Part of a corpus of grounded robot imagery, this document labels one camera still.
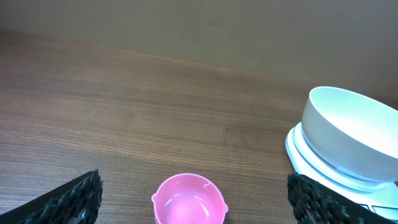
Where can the white bowl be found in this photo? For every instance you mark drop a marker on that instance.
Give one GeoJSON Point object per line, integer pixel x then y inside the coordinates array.
{"type": "Point", "coordinates": [355, 134]}

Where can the white digital kitchen scale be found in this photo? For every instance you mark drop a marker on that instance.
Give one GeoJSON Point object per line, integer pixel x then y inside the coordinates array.
{"type": "Point", "coordinates": [380, 198]}

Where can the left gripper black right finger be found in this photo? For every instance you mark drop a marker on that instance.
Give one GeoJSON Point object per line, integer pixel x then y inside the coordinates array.
{"type": "Point", "coordinates": [314, 203]}

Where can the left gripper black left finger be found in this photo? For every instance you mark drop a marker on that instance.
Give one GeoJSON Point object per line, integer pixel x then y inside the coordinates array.
{"type": "Point", "coordinates": [77, 201]}

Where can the pink plastic measuring scoop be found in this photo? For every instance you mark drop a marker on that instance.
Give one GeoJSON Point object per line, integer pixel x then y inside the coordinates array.
{"type": "Point", "coordinates": [188, 199]}

